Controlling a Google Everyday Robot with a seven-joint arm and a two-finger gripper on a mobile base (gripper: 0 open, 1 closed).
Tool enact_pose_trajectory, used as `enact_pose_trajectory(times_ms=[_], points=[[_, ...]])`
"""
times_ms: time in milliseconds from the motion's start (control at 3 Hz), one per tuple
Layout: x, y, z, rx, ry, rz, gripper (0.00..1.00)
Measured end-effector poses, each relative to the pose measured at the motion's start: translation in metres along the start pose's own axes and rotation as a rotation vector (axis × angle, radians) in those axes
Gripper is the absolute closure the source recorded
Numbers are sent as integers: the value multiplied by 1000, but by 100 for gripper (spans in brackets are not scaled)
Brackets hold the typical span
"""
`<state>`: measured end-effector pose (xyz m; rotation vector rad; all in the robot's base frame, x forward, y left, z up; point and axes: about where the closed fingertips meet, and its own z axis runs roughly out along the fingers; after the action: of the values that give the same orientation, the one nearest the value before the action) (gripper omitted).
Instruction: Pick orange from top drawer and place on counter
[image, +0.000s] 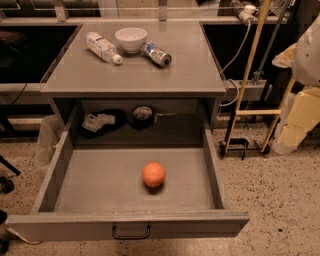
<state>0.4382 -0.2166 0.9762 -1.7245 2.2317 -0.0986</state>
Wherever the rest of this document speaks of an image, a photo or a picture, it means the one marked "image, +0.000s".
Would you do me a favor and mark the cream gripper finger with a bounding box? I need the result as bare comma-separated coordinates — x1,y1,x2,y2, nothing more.
272,87,320,154

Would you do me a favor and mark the orange fruit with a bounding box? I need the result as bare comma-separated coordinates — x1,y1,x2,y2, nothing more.
142,162,166,187

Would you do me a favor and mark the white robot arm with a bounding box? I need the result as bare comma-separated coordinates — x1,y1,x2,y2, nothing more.
272,15,320,154

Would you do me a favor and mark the grey cabinet with counter top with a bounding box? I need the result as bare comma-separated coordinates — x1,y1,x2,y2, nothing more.
41,21,226,148

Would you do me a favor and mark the open grey top drawer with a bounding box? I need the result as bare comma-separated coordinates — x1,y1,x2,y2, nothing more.
5,134,249,242

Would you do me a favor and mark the white plug adapter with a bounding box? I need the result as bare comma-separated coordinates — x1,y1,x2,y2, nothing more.
239,5,256,24

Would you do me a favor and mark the black round tape roll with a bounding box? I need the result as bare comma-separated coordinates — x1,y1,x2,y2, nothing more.
132,106,155,130

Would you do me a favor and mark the crushed silver drink can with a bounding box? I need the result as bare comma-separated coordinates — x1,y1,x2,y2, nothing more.
142,41,172,67

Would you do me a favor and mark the white ceramic bowl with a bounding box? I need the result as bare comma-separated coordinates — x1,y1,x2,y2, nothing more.
115,27,147,53

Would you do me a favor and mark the clear plastic water bottle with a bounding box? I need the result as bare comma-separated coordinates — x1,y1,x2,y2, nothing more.
84,32,122,65

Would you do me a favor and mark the clear plastic bag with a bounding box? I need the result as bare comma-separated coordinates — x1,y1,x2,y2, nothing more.
35,115,63,168

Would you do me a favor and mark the yellow wooden frame stand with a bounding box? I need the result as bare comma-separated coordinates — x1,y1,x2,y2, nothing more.
219,0,295,155

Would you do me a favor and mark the white power cable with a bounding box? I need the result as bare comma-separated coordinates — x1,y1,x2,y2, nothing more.
218,19,252,108

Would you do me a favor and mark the black drawer handle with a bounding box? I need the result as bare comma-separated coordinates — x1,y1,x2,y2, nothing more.
112,224,151,240

